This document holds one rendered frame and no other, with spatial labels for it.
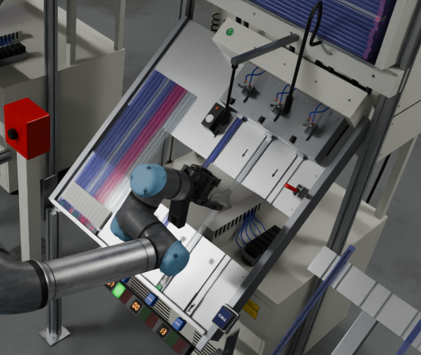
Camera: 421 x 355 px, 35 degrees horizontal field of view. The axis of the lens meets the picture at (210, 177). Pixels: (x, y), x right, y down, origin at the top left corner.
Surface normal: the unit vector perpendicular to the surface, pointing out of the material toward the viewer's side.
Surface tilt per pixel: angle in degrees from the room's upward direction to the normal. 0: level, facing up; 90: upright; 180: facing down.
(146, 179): 57
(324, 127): 44
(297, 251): 0
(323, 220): 0
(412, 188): 0
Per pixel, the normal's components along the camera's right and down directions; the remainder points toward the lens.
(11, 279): 0.44, -0.36
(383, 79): -0.68, 0.37
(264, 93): -0.37, -0.29
